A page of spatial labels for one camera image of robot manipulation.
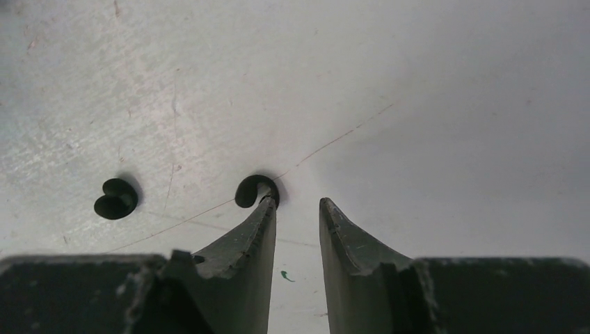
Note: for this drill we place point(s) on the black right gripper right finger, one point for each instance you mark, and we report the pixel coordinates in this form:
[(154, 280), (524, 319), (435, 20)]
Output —
[(371, 288)]

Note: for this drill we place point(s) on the black earbud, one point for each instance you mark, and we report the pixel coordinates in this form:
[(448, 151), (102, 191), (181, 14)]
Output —
[(255, 188), (119, 200)]

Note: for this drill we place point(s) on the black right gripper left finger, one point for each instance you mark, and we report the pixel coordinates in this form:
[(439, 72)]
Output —
[(223, 288)]

